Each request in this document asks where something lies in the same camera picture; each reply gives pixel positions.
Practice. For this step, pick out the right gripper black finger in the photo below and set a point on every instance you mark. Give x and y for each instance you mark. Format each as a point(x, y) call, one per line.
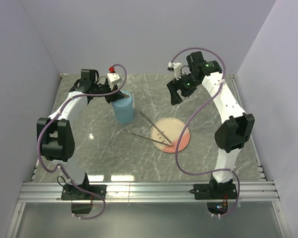
point(173, 87)
point(184, 91)

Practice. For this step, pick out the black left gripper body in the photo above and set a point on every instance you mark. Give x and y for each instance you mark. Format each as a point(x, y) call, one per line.
point(103, 89)

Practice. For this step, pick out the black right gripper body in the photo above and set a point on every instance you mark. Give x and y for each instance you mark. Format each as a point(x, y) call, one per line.
point(188, 82)

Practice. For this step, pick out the light blue round lid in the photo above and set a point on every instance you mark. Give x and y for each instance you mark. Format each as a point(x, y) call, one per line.
point(124, 103)

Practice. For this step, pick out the light blue cylindrical container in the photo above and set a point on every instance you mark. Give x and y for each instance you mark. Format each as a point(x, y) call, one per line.
point(123, 114)

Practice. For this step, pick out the steel serving tongs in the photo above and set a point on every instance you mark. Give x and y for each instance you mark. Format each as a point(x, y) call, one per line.
point(157, 136)

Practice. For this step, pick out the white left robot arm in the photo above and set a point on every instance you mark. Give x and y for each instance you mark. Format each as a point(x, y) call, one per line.
point(55, 140)

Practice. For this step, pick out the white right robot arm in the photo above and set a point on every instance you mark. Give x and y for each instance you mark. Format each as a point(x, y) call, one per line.
point(236, 127)

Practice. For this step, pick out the pink round plate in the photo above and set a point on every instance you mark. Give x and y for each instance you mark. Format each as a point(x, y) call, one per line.
point(172, 128)

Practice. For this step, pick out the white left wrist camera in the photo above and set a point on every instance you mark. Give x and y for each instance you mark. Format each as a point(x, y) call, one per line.
point(113, 77)

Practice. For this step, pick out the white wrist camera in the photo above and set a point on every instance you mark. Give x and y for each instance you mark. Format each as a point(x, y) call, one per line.
point(175, 67)
point(113, 77)

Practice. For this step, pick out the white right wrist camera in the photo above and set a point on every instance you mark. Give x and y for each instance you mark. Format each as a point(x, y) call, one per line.
point(175, 67)

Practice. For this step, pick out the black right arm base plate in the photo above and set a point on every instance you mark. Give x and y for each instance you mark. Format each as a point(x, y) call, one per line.
point(213, 192)

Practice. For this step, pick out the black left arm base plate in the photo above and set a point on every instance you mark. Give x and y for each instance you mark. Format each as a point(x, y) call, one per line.
point(72, 193)

